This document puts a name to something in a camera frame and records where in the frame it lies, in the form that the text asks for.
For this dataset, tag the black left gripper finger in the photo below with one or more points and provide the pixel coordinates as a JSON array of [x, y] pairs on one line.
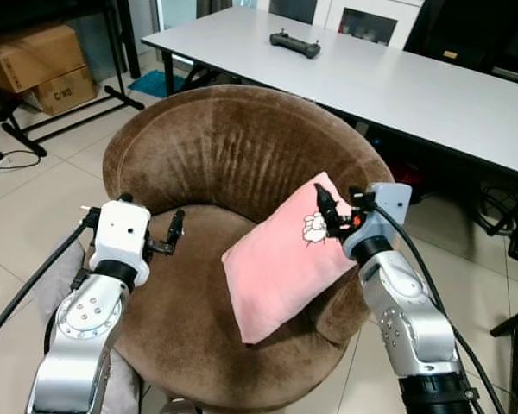
[[167, 249], [177, 226]]

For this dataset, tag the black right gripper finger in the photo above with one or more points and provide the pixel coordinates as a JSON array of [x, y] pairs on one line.
[[335, 231], [325, 203]]

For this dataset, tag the pink pillow with cartoon print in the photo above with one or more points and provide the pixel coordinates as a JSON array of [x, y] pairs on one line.
[[276, 267]]

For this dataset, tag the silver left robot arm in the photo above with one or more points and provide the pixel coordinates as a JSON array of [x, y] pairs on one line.
[[78, 345]]

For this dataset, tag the brown round velvet sofa chair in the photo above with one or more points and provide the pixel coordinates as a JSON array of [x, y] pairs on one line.
[[207, 147]]

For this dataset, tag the grey pillow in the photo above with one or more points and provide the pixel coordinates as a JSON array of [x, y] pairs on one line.
[[53, 297]]

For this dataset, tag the teal floor mat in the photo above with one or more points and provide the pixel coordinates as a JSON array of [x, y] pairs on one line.
[[151, 84]]

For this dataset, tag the long white table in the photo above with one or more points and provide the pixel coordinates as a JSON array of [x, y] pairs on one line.
[[371, 86]]

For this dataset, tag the black metal rack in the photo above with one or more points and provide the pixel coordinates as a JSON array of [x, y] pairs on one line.
[[131, 97]]

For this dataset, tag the black metal table leg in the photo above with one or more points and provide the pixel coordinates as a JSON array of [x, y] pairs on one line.
[[514, 323]]

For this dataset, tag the dark robot foot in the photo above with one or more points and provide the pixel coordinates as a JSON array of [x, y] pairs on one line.
[[180, 407]]

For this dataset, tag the black remote controller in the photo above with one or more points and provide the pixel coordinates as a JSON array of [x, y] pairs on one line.
[[295, 45]]

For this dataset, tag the small printed cardboard box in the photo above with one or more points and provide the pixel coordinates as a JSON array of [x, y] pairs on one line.
[[65, 93]]

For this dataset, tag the white glass door cabinet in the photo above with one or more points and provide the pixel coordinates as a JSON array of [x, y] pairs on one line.
[[363, 21]]

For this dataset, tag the small tan item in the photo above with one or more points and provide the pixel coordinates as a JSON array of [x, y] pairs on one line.
[[450, 54]]

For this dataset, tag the large plain cardboard box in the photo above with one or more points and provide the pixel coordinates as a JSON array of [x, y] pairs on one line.
[[34, 56]]

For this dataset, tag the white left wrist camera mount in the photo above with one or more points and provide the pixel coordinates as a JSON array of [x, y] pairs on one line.
[[121, 233]]

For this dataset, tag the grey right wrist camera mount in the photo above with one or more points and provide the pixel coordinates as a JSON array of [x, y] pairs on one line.
[[388, 207]]

